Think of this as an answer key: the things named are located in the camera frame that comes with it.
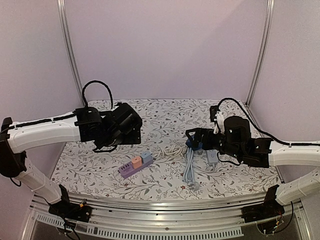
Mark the right aluminium frame post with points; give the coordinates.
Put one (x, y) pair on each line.
(270, 5)

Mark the aluminium frame post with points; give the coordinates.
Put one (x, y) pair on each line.
(270, 5)
(62, 12)

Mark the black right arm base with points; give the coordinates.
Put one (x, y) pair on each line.
(267, 209)

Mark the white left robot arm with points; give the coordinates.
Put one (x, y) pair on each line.
(18, 137)

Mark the light blue charger plug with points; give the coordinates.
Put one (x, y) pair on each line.
(146, 157)

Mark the pink small charger plug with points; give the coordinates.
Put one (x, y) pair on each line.
(136, 162)

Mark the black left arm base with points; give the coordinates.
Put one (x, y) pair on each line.
(68, 210)

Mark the light blue power strip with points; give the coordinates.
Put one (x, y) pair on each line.
(212, 159)

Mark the dark blue cube socket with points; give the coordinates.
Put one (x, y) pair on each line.
(189, 144)

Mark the floral patterned table mat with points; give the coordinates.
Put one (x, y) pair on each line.
(82, 171)

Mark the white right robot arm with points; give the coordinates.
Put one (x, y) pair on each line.
(300, 154)

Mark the left aluminium frame post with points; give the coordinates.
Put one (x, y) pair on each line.
(62, 12)

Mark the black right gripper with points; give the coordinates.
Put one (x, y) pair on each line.
(204, 137)

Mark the purple power strip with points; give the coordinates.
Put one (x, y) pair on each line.
(127, 170)

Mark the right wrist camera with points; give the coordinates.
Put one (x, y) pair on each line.
(217, 118)

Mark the aluminium front table rail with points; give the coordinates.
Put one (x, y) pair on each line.
(203, 219)

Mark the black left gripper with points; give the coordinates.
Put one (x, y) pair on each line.
(130, 137)

